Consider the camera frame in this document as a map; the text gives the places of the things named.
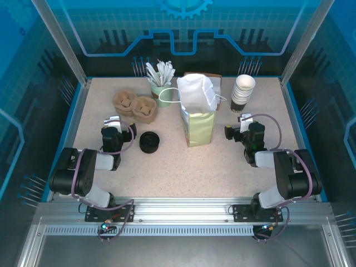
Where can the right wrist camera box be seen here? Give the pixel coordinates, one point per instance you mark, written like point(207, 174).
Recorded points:
point(245, 122)

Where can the green and white paper bag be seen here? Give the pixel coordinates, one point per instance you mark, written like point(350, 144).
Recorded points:
point(198, 130)

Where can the brown pulp cup carrier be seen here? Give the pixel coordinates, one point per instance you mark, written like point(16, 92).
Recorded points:
point(130, 103)

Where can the small LED circuit board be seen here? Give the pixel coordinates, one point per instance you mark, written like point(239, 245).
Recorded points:
point(105, 226)
point(265, 228)

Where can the stack of pulp cup carriers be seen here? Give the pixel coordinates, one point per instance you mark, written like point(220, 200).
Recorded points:
point(144, 121)

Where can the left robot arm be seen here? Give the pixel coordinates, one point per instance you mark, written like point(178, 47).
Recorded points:
point(83, 178)

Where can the white wrapped straw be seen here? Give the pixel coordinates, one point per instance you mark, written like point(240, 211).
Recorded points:
point(171, 75)
point(153, 80)
point(160, 71)
point(167, 71)
point(153, 73)

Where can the brown cardboard napkin box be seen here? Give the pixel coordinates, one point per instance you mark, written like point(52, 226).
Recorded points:
point(218, 106)

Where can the pale green mug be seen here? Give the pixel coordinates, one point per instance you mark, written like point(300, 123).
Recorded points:
point(167, 96)

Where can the stack of paper cups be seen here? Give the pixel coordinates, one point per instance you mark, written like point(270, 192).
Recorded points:
point(237, 107)

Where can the black plastic cup lid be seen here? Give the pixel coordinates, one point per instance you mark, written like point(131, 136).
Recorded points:
point(150, 139)

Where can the aluminium outer frame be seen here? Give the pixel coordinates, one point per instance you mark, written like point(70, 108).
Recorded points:
point(31, 244)

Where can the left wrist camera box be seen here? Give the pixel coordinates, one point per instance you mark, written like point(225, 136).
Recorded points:
point(112, 122)

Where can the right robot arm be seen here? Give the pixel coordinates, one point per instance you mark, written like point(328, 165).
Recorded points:
point(294, 180)

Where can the aluminium frame post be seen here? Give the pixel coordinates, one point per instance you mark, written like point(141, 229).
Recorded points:
point(301, 47)
point(68, 47)

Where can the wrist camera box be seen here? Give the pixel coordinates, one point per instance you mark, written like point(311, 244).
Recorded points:
point(112, 122)
point(245, 122)

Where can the aluminium table side rail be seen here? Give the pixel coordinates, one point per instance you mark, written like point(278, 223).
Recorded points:
point(71, 139)

